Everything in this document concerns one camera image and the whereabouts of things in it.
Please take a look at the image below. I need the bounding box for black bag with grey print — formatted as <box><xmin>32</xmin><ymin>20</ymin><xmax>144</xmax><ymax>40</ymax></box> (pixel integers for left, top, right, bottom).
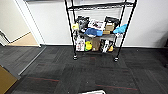
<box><xmin>103</xmin><ymin>15</ymin><xmax>120</xmax><ymax>28</ymax></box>

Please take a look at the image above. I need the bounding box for white door frame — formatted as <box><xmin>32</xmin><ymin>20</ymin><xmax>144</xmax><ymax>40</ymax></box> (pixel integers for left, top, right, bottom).
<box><xmin>13</xmin><ymin>0</ymin><xmax>47</xmax><ymax>48</ymax></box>

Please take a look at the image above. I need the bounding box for brown wooden panel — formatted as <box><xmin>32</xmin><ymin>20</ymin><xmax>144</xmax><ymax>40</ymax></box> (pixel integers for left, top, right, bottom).
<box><xmin>0</xmin><ymin>65</ymin><xmax>20</xmax><ymax>94</ymax></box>

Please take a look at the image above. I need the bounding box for light blue pouch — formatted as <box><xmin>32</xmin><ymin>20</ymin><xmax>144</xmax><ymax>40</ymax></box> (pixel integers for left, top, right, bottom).
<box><xmin>112</xmin><ymin>23</ymin><xmax>129</xmax><ymax>35</ymax></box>

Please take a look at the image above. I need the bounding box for black white pack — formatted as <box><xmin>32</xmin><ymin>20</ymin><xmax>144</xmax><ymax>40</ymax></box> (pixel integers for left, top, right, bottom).
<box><xmin>99</xmin><ymin>38</ymin><xmax>112</xmax><ymax>54</ymax></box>

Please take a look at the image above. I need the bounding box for yellow green toy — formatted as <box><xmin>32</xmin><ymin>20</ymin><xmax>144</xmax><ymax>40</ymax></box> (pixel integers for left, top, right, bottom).
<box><xmin>85</xmin><ymin>40</ymin><xmax>94</xmax><ymax>51</ymax></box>

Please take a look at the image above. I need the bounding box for small yellow pack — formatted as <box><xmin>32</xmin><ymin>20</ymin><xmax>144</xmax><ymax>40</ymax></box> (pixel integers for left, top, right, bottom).
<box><xmin>72</xmin><ymin>22</ymin><xmax>80</xmax><ymax>31</ymax></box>

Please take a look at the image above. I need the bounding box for tall brown box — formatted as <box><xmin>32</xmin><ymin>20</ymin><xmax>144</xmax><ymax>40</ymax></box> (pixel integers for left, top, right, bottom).
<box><xmin>90</xmin><ymin>36</ymin><xmax>102</xmax><ymax>52</ymax></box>

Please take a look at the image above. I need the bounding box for black wire shelf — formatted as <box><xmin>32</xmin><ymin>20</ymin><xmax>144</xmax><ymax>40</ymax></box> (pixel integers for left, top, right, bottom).
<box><xmin>64</xmin><ymin>0</ymin><xmax>138</xmax><ymax>62</ymax></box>

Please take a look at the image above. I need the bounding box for small orange item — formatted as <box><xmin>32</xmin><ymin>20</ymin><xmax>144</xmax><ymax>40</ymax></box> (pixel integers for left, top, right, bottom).
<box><xmin>108</xmin><ymin>46</ymin><xmax>115</xmax><ymax>53</ymax></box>

